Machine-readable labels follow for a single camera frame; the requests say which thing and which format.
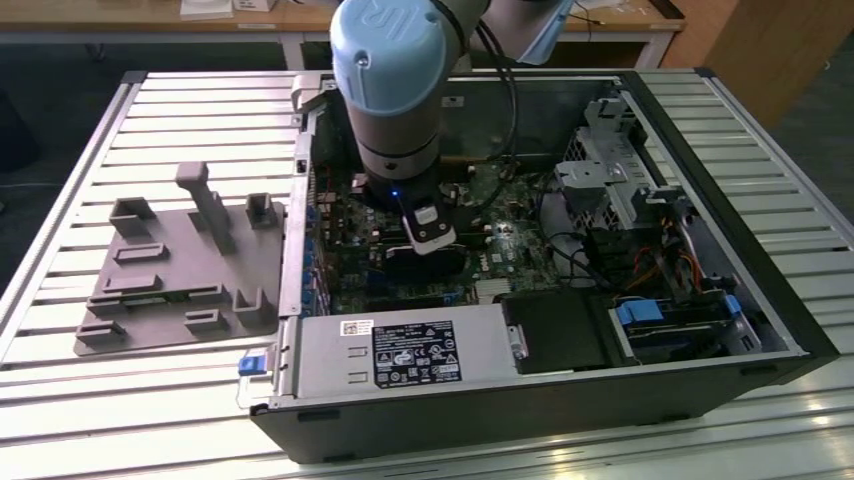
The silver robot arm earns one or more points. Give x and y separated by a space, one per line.
387 75

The black RAM slot bank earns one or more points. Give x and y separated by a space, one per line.
474 235

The black graphics card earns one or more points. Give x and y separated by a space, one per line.
441 266

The green motherboard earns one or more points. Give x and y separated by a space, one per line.
521 250

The small silver heatsink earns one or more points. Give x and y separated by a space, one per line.
493 290

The grey metal drive cage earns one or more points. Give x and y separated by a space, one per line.
601 175

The grey parts rack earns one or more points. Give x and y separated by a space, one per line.
174 280

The grey power supply unit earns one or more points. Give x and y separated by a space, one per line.
334 370

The black plastic shroud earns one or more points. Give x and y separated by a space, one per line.
561 330

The blue case latch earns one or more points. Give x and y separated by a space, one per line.
253 366

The hard disk in blue carrier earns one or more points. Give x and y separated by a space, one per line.
637 312

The white box on desk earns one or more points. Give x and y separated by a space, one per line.
207 9

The black open PC case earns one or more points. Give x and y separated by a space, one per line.
468 430

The wooden desk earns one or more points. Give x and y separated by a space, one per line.
134 25

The blue plastic clip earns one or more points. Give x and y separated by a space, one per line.
732 305

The wooden cabinet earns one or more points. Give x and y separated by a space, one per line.
768 50

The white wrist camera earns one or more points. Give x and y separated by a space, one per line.
428 235

